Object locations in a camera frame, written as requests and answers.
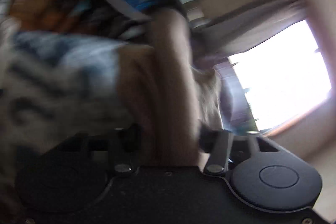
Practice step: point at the bright window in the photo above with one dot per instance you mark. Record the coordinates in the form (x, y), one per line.
(283, 74)

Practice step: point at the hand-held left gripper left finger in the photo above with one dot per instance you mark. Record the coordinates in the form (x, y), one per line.
(123, 153)

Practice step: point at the beige towel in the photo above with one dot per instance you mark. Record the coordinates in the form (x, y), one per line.
(170, 82)

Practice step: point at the blue patterned bedspread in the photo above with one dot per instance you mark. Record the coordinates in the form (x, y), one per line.
(52, 77)

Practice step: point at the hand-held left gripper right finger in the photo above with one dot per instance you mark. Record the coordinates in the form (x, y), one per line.
(206, 140)

